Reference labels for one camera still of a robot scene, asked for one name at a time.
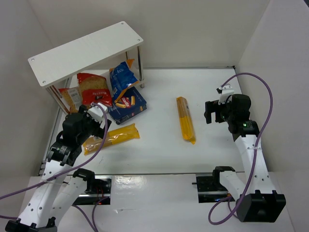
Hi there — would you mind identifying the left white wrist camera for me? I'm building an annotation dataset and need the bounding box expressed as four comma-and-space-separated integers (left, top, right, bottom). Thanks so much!
87, 102, 108, 123

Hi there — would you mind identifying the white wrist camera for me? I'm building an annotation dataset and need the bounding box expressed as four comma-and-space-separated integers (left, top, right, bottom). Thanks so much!
216, 83, 234, 105
87, 102, 108, 123

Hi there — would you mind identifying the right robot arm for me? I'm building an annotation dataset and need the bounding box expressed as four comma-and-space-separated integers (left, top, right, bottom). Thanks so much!
204, 94, 286, 225

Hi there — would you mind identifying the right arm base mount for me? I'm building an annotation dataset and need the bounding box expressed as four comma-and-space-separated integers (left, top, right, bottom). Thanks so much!
192, 173, 230, 203

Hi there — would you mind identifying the yellow spaghetti pack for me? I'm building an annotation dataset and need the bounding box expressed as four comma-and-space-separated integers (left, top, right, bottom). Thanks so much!
83, 123, 140, 156
176, 97, 196, 145

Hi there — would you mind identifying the white shelf with metal legs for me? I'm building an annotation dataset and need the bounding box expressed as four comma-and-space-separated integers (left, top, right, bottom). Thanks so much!
28, 21, 144, 114

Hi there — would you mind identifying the red macaroni bag upper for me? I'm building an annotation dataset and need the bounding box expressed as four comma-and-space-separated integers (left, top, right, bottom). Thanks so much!
77, 73, 112, 107

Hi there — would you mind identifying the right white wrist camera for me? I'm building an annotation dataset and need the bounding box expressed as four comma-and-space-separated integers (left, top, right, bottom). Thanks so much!
216, 83, 234, 105

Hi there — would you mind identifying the blue Barilla rigatoni box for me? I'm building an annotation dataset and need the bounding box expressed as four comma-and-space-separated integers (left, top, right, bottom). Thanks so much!
108, 87, 147, 125

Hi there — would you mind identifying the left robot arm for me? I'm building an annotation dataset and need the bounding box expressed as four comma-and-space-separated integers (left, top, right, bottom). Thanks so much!
5, 102, 111, 232

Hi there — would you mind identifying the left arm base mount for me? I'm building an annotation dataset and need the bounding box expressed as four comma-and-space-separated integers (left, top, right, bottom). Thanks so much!
73, 175, 112, 206

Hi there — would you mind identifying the red macaroni bag with label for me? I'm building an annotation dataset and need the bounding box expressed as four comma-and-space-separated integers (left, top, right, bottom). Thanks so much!
59, 87, 82, 113

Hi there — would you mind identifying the blue orange pasta bag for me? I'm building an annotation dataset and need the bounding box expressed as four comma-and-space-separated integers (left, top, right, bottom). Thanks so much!
109, 59, 139, 103

